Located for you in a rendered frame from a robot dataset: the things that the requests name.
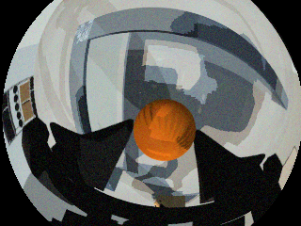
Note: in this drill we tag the clear l-shaped low wall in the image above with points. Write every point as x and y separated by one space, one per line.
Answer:
103 60

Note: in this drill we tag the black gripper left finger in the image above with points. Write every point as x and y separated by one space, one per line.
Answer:
98 151

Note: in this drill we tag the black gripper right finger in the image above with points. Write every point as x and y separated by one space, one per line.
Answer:
217 168

